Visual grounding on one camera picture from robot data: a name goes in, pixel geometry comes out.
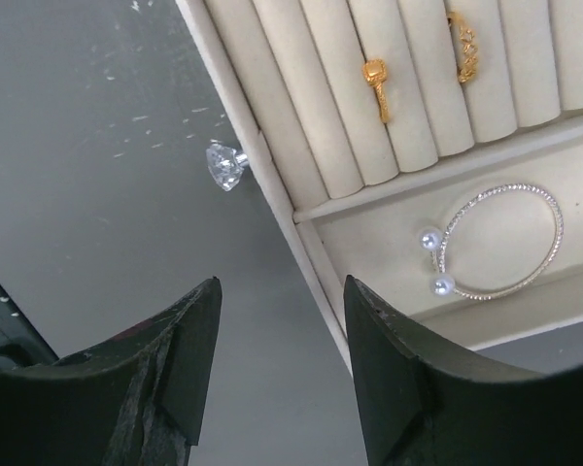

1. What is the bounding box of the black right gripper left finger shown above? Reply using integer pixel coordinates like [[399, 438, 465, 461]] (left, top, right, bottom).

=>
[[0, 278, 223, 465]]

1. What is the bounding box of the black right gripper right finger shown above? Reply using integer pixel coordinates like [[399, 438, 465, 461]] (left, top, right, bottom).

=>
[[344, 277, 583, 465]]

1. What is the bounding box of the silver pearl bangle bracelet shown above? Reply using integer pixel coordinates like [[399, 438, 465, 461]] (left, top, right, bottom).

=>
[[419, 183, 564, 301]]

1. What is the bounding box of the beige velvet jewelry tray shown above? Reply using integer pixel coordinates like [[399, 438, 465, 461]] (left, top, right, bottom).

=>
[[179, 1, 583, 356]]

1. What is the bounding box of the gold ring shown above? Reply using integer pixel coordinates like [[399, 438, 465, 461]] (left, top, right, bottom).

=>
[[360, 57, 394, 125], [445, 10, 482, 84]]

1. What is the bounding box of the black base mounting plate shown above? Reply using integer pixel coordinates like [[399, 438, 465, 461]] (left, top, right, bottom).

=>
[[0, 284, 58, 370]]

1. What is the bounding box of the crystal tray knob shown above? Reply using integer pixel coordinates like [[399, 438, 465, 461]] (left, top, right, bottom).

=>
[[205, 143, 249, 192]]

